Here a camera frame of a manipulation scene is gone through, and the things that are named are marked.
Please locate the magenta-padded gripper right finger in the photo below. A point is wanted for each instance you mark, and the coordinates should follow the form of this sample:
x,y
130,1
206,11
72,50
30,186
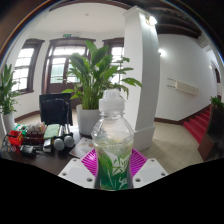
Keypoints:
x,y
150,171

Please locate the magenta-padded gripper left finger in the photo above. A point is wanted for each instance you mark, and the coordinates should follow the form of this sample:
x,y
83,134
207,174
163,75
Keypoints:
x,y
75,172

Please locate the clear green-labelled drink bottle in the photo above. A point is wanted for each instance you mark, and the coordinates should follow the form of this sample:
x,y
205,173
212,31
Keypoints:
x,y
112,143

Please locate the grey-headed microphone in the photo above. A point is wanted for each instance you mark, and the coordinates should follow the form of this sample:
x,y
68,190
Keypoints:
x,y
59,143
69,140

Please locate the green notebook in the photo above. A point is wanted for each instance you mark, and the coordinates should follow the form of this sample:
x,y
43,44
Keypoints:
x,y
51,131

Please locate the black power adapter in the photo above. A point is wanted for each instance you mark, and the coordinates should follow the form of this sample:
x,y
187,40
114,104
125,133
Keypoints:
x,y
27,150

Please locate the plant in dark planter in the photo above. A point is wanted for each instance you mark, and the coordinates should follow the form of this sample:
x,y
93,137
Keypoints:
x,y
215,130

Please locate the leafy plant in white pot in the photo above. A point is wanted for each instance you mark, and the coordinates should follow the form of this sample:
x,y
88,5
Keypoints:
x,y
95,76
6,90

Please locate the dark-framed window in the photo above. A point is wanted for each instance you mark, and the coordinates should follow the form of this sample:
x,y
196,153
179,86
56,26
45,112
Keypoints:
x,y
25,66
116,53

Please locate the green exit sign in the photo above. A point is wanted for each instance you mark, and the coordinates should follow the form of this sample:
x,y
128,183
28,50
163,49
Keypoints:
x,y
66,35

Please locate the white wall radiator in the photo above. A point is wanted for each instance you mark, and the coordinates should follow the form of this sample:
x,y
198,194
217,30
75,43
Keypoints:
x,y
185,87

